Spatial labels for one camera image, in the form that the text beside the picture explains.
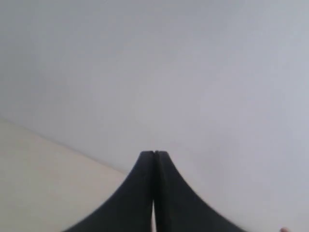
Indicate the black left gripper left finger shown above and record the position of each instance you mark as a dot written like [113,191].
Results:
[129,209]

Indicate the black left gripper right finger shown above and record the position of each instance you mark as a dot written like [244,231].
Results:
[177,207]

